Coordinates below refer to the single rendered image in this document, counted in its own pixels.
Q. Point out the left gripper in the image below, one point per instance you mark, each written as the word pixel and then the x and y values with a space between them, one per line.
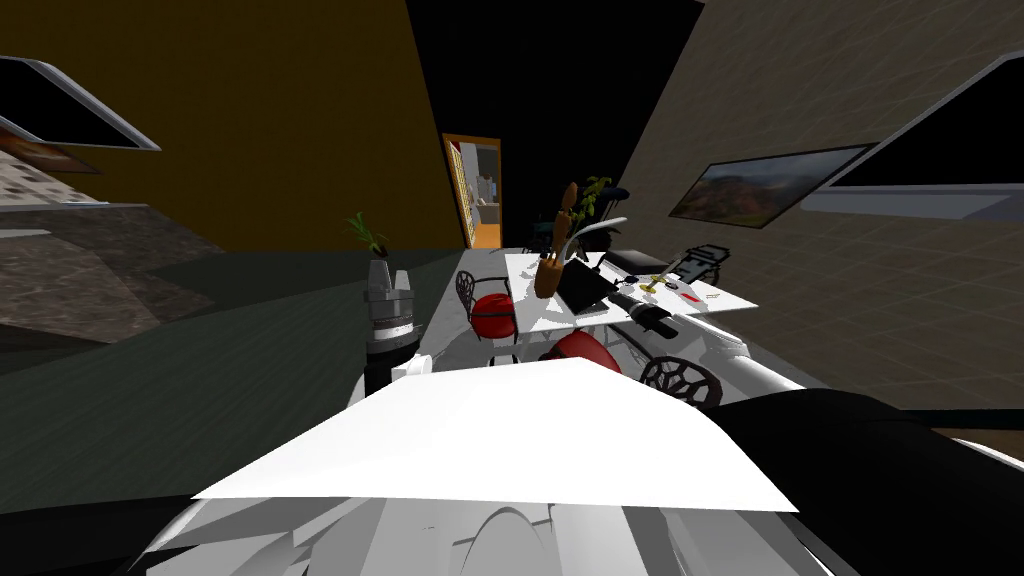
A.
pixel 390 306

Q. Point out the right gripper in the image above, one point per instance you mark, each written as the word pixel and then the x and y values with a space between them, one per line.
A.
pixel 623 303

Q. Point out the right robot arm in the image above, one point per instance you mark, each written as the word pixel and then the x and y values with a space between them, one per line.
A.
pixel 864 480

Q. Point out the green potted plant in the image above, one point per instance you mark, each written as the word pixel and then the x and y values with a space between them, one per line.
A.
pixel 370 236

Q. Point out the red chair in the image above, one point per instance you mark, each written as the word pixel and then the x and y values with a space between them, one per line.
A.
pixel 492 314
pixel 588 349

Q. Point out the white table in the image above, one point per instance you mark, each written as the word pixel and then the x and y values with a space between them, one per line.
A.
pixel 544 316

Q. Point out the black office chair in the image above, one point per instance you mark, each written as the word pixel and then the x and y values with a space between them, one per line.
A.
pixel 704 262

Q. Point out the landscape picture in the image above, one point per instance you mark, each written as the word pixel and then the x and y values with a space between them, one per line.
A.
pixel 760 188

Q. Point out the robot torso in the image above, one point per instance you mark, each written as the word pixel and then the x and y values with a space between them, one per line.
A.
pixel 496 448

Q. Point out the grey framed window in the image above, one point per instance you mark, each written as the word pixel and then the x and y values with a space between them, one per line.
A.
pixel 944 136
pixel 56 112

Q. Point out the brown framed picture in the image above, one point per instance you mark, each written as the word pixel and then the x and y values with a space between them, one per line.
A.
pixel 40 154

